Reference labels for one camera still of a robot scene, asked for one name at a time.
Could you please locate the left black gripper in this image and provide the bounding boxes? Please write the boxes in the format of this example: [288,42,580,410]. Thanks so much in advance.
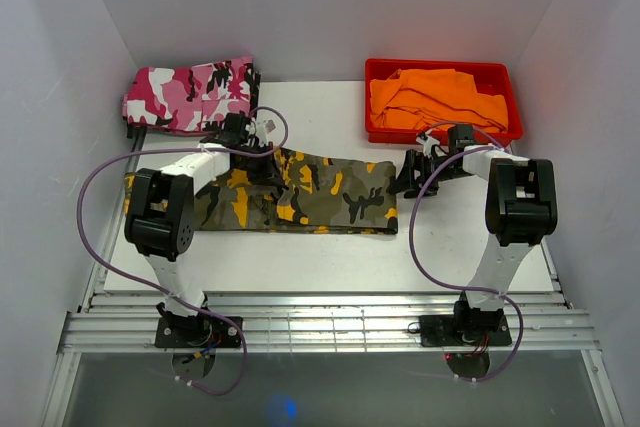
[236,142,285,188]

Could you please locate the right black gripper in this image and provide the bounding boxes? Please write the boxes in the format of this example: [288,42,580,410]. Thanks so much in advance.
[388,149,471,199]

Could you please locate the yellow camouflage trousers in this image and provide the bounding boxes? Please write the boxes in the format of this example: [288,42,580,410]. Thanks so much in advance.
[122,146,401,237]

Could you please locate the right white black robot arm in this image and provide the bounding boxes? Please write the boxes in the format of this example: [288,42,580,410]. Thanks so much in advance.
[389,122,558,354]

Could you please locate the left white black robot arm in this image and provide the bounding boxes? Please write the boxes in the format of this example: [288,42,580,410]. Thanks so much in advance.
[124,113,275,347]

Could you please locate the pink camouflage folded trousers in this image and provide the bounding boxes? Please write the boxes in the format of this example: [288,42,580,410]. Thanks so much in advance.
[122,56,261,135]

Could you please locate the orange cloth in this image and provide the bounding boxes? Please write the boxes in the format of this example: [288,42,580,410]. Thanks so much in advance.
[369,69,509,134]

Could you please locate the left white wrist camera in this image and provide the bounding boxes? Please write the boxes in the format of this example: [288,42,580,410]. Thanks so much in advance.
[249,119,276,143]

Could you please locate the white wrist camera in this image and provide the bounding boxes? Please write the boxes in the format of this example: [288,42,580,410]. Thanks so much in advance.
[249,119,276,143]
[416,129,441,156]

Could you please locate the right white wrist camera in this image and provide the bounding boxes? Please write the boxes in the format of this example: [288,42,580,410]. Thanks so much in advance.
[416,129,441,156]

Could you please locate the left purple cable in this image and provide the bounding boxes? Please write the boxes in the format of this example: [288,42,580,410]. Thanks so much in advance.
[75,105,290,396]

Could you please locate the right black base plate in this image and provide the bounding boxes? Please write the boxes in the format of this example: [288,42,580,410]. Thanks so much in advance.
[418,315,512,347]

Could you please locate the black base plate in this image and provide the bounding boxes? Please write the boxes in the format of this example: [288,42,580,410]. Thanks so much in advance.
[418,315,512,347]
[153,318,242,349]

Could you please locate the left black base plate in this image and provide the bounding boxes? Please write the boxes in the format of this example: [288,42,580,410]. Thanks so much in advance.
[153,318,242,349]

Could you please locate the aluminium rail frame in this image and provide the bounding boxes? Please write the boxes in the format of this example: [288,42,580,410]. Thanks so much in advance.
[42,176,624,426]

